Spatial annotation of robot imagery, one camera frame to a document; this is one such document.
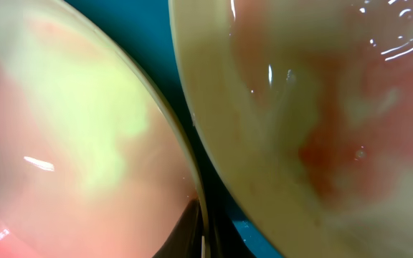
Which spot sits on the teal plastic tray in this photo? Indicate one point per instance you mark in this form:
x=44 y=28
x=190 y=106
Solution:
x=142 y=29

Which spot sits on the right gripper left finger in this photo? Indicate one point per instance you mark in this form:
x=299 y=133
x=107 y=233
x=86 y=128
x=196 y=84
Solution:
x=185 y=240

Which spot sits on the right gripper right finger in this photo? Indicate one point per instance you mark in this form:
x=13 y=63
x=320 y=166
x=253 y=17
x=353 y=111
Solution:
x=224 y=239

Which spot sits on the yellow plate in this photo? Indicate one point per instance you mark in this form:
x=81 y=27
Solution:
x=93 y=161
x=305 y=109

